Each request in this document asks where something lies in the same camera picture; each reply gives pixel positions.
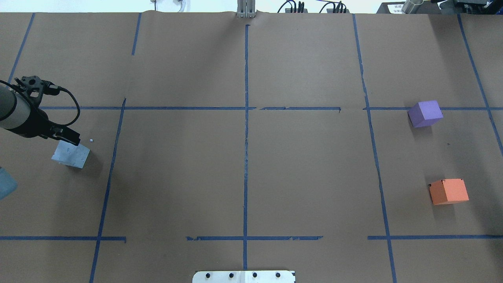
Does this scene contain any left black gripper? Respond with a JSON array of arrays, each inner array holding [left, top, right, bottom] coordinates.
[[20, 98, 81, 146]]

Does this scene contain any light blue foam block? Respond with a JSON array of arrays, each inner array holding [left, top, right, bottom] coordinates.
[[51, 140, 90, 169]]

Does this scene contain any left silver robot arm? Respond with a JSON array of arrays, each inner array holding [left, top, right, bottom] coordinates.
[[0, 75, 89, 168]]

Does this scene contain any purple block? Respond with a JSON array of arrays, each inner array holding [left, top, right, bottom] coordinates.
[[408, 100, 444, 128]]

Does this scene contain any orange block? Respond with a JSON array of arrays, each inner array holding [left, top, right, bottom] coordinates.
[[429, 178, 469, 205]]

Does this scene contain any silver metal cylinder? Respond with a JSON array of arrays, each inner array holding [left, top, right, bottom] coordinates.
[[401, 0, 424, 14]]

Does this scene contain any white camera pole base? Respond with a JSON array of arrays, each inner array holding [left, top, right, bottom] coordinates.
[[192, 270, 297, 283]]

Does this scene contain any aluminium frame post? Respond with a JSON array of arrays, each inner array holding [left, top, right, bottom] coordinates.
[[237, 0, 256, 18]]

